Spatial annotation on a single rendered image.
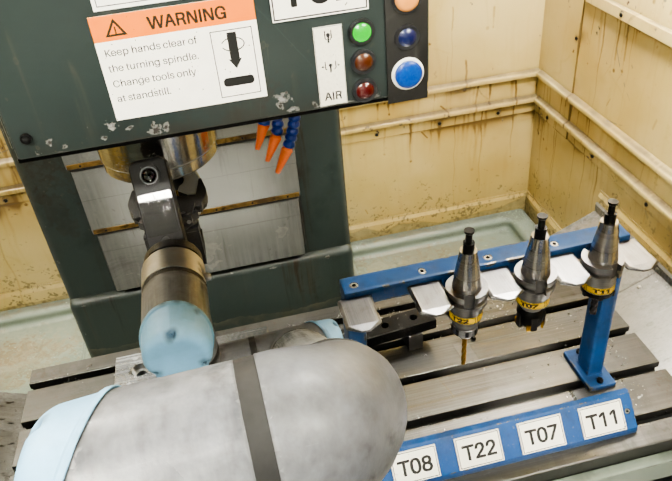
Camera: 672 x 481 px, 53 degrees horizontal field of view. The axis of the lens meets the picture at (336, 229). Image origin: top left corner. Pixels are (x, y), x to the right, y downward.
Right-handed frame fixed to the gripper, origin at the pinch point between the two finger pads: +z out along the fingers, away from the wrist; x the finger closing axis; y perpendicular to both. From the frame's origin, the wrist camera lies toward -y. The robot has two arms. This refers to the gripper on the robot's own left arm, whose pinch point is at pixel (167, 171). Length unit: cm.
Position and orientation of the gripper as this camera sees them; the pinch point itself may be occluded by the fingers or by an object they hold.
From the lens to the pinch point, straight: 100.1
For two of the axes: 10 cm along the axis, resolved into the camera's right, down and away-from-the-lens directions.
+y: 0.8, 8.0, 5.9
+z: -2.2, -5.7, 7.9
